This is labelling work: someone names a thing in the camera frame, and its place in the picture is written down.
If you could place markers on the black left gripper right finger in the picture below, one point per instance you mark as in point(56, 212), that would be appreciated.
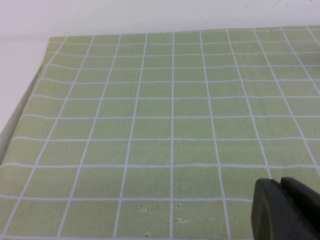
point(302, 200)

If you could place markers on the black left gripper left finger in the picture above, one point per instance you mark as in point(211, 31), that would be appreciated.
point(265, 212)

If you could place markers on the green white-grid tablecloth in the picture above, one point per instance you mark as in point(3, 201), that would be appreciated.
point(140, 125)

